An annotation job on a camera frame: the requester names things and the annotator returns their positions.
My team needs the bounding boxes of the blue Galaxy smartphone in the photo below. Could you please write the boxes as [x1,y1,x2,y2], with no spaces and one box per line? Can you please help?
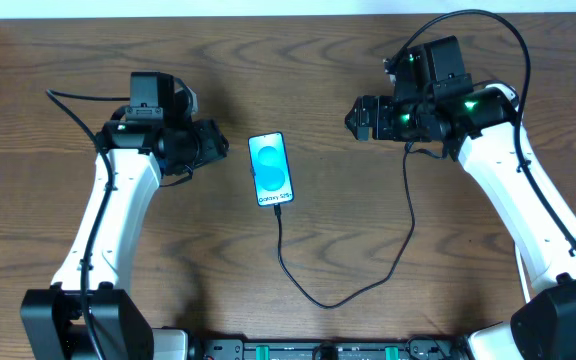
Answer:
[248,132,294,207]

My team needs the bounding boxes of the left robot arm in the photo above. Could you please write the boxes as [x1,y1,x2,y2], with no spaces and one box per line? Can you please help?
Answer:
[20,72,229,359]

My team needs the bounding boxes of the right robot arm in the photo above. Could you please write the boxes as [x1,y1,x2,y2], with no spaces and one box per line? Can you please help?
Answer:
[345,36,576,359]

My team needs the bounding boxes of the white power strip cord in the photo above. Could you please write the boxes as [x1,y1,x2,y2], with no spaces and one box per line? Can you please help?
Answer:
[513,242,532,304]

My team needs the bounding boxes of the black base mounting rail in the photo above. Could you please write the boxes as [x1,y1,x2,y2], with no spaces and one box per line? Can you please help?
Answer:
[152,337,474,360]

